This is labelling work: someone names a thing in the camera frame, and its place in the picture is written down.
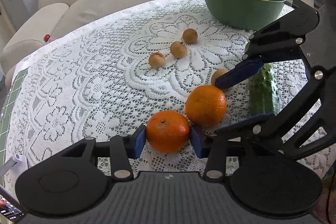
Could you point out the green plastic bowl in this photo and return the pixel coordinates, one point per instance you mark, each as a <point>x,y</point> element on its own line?
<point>245,14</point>

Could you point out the white lace tablecloth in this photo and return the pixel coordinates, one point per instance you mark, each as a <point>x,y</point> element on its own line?
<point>96,81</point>

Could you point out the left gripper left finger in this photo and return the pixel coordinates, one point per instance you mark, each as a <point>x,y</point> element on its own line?
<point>119,150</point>

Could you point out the small red ball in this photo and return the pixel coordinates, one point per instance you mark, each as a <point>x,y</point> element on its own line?
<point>47,38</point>

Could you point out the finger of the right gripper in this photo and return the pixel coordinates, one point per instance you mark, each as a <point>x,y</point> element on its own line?
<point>279,41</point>
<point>315,135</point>

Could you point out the small brown kiwi back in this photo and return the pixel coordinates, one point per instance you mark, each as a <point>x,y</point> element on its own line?
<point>190,36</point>

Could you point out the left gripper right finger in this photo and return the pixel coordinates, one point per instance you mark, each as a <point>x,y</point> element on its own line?
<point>215,149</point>

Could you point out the orange mandarin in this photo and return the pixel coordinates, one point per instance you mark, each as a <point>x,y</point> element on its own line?
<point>167,131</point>
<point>206,106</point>

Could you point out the small brown kiwi left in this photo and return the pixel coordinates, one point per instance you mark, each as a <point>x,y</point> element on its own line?
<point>156,60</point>

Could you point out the smartphone at table edge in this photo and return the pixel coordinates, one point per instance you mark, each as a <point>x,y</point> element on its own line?
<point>10,207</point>

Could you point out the green cucumber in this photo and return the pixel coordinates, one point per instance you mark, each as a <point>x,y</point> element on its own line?
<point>263,92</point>

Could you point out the small brown kiwi front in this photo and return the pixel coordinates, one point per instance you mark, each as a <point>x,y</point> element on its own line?
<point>178,49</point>

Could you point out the small brown kiwi near gripper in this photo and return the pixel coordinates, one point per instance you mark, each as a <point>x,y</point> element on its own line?
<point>217,74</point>

